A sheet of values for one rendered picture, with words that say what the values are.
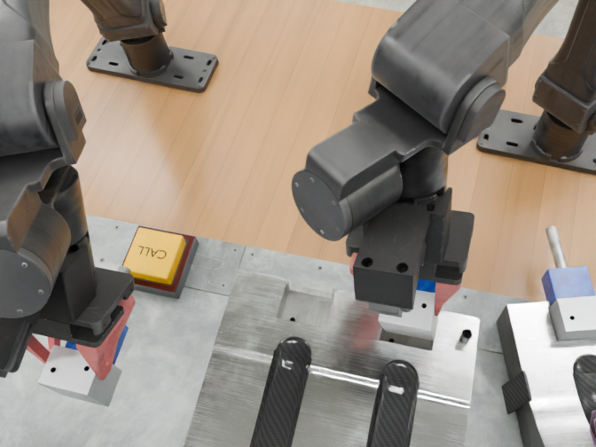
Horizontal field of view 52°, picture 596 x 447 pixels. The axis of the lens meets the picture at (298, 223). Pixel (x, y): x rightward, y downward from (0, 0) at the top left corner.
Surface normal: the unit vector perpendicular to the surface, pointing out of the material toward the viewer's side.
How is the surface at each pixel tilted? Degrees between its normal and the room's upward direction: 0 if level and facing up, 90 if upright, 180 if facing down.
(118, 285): 28
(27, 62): 7
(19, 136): 79
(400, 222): 22
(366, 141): 13
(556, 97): 95
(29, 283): 63
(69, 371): 1
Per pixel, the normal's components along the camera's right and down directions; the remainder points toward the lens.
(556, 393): -0.07, -0.48
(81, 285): 0.97, 0.18
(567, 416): -0.09, -0.73
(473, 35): -0.28, -0.29
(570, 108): -0.74, 0.64
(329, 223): -0.75, 0.48
